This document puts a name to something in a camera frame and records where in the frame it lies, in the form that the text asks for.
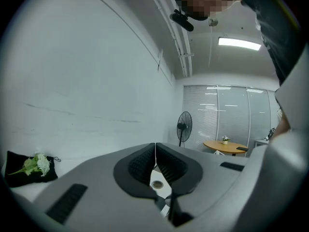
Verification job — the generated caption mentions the round wooden table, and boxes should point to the round wooden table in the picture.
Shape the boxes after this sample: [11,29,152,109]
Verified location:
[203,140,250,158]

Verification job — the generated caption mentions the person's left forearm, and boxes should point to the person's left forearm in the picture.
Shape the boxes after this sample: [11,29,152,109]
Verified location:
[274,110,292,140]

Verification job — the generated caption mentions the glass partition with blinds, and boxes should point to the glass partition with blinds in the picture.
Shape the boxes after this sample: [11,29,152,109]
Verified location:
[183,84,279,154]

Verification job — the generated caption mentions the person's black shirt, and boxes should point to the person's black shirt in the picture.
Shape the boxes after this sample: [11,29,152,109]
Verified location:
[240,0,309,87]

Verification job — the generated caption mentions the white ceiling pipes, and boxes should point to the white ceiling pipes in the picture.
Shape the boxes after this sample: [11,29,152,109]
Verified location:
[142,0,195,78]

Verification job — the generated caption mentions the black head camera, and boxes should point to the black head camera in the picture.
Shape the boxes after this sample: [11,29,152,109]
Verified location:
[169,8,195,32]

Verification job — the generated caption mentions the black standing fan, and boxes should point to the black standing fan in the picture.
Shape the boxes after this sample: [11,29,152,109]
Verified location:
[176,111,193,148]

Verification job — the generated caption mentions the rectangular ceiling light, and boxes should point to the rectangular ceiling light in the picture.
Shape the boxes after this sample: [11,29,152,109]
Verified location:
[217,36,262,51]

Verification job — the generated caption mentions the black drawstring pouch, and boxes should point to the black drawstring pouch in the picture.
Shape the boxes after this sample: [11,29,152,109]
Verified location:
[4,150,62,189]

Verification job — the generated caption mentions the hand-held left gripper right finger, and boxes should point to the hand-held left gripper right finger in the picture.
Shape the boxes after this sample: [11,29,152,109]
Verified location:
[155,143,250,227]

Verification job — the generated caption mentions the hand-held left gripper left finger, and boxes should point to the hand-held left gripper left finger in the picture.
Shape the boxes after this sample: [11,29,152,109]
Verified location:
[32,143,175,232]

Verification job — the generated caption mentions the person's head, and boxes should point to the person's head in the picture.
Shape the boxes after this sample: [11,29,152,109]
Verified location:
[173,0,242,22]

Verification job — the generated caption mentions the white artificial flower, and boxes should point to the white artificial flower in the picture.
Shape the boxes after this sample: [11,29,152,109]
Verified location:
[8,147,52,177]

